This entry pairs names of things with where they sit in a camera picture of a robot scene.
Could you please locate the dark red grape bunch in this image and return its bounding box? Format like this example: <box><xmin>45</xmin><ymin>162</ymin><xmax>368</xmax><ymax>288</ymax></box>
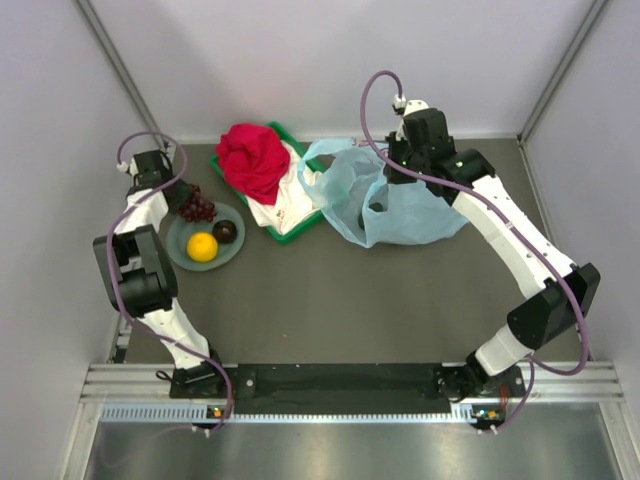
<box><xmin>177</xmin><ymin>184</ymin><xmax>217</xmax><ymax>223</ymax></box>

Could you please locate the light blue plastic bag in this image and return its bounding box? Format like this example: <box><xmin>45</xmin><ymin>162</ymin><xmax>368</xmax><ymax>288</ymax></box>
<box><xmin>304</xmin><ymin>137</ymin><xmax>467</xmax><ymax>248</ymax></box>

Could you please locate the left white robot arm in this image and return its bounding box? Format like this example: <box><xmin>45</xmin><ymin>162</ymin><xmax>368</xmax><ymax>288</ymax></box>
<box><xmin>93</xmin><ymin>150</ymin><xmax>227</xmax><ymax>397</ymax></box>

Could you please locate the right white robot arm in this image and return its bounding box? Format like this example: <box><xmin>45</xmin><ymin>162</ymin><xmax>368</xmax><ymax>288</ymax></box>
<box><xmin>385</xmin><ymin>94</ymin><xmax>601</xmax><ymax>396</ymax></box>

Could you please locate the grey-green plate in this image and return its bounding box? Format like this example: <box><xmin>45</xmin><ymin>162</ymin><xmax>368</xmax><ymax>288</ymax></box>
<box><xmin>164</xmin><ymin>202</ymin><xmax>246</xmax><ymax>272</ymax></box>

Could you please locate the orange fruit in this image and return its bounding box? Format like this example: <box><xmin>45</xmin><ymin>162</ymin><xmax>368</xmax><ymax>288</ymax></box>
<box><xmin>186</xmin><ymin>232</ymin><xmax>219</xmax><ymax>263</ymax></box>

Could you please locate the dark purple round fruit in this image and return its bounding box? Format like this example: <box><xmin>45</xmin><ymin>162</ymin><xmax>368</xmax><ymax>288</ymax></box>
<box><xmin>212</xmin><ymin>219</ymin><xmax>238</xmax><ymax>245</ymax></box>

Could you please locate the red cloth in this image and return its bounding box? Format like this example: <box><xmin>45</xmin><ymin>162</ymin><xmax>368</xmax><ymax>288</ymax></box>
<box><xmin>216</xmin><ymin>123</ymin><xmax>291</xmax><ymax>206</ymax></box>

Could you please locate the green plastic tray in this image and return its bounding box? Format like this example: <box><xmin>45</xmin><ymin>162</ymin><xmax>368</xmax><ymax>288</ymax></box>
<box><xmin>211</xmin><ymin>122</ymin><xmax>327</xmax><ymax>244</ymax></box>

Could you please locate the white cloth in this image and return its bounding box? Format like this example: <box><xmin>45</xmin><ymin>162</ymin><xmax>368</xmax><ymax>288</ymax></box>
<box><xmin>247</xmin><ymin>140</ymin><xmax>320</xmax><ymax>236</ymax></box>

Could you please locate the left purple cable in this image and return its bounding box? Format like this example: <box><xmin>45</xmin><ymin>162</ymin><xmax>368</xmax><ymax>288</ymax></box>
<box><xmin>109</xmin><ymin>131</ymin><xmax>235</xmax><ymax>434</ymax></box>

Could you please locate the purple cable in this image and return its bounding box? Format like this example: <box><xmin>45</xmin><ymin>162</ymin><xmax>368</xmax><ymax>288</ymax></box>
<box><xmin>109</xmin><ymin>131</ymin><xmax>235</xmax><ymax>434</ymax></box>
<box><xmin>360</xmin><ymin>70</ymin><xmax>591</xmax><ymax>432</ymax></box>

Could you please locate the aluminium frame rail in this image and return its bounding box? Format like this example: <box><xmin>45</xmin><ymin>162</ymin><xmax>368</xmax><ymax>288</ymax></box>
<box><xmin>80</xmin><ymin>362</ymin><xmax>624</xmax><ymax>427</ymax></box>

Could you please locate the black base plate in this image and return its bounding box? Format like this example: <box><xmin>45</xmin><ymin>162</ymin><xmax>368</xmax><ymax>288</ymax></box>
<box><xmin>168</xmin><ymin>360</ymin><xmax>526</xmax><ymax>414</ymax></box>

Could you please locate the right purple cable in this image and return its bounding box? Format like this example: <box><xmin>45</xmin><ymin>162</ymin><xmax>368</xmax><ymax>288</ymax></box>
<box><xmin>360</xmin><ymin>70</ymin><xmax>591</xmax><ymax>432</ymax></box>

